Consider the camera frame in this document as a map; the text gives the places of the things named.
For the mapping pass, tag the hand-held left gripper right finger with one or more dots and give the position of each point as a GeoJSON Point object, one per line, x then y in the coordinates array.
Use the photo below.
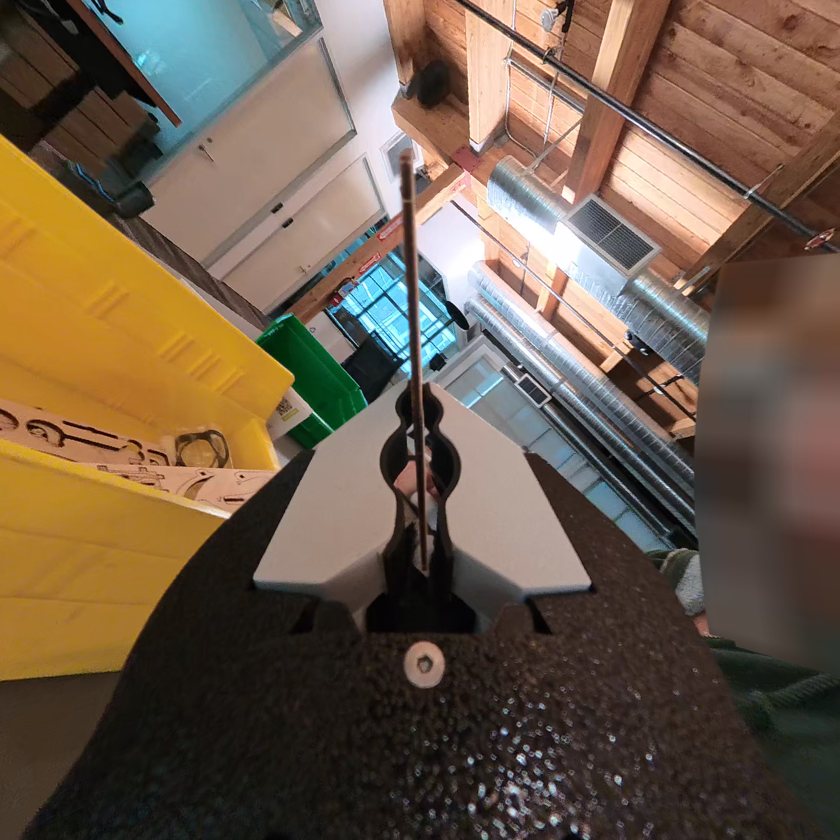
{"type": "Point", "coordinates": [518, 518]}

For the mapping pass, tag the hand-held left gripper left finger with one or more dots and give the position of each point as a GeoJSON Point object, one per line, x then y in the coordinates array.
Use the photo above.
{"type": "Point", "coordinates": [321, 518]}

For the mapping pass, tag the wooden puzzle sheet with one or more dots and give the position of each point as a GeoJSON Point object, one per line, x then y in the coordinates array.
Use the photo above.
{"type": "Point", "coordinates": [154, 451]}
{"type": "Point", "coordinates": [216, 489]}
{"type": "Point", "coordinates": [413, 295]}

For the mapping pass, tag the yellow plastic bin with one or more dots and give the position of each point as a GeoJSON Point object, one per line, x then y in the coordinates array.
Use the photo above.
{"type": "Point", "coordinates": [98, 328]}

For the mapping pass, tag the small ceiling vent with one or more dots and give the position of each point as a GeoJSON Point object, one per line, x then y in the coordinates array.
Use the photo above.
{"type": "Point", "coordinates": [533, 390]}

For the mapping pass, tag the bag with black rubber bands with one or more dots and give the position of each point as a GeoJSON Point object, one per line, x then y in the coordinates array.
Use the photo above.
{"type": "Point", "coordinates": [200, 434]}

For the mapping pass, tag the green plastic bin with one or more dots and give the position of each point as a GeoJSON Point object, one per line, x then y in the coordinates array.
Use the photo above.
{"type": "Point", "coordinates": [315, 367]}

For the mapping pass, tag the white door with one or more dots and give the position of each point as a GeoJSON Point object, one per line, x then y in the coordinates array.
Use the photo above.
{"type": "Point", "coordinates": [308, 229]}
{"type": "Point", "coordinates": [262, 144]}

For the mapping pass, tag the ceiling vent grille box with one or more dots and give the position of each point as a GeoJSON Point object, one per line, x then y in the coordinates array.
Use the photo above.
{"type": "Point", "coordinates": [610, 236]}

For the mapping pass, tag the dark green jacket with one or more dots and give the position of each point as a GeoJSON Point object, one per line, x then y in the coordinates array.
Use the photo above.
{"type": "Point", "coordinates": [787, 722]}

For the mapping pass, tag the black ceiling pipe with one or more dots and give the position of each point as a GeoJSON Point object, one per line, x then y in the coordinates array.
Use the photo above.
{"type": "Point", "coordinates": [656, 129]}

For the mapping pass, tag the dark round speaker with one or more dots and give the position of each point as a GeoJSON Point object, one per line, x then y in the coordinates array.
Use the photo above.
{"type": "Point", "coordinates": [430, 84]}

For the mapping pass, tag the wooden office table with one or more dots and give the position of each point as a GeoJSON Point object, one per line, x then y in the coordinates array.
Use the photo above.
{"type": "Point", "coordinates": [144, 75]}

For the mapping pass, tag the stack of cardboard boxes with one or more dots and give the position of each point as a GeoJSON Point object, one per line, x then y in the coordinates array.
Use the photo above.
{"type": "Point", "coordinates": [65, 111]}

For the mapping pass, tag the long ribbed metal duct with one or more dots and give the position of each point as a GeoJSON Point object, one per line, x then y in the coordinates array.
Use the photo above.
{"type": "Point", "coordinates": [590, 425]}
{"type": "Point", "coordinates": [590, 380]}

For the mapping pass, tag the red wall sign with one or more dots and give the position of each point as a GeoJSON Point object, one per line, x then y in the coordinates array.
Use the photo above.
{"type": "Point", "coordinates": [369, 264]}
{"type": "Point", "coordinates": [390, 228]}

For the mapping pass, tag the large round metal duct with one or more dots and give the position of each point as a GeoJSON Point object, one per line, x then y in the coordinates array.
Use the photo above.
{"type": "Point", "coordinates": [518, 193]}

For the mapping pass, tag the wall air vent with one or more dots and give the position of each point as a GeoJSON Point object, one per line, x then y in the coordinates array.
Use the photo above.
{"type": "Point", "coordinates": [396, 152]}

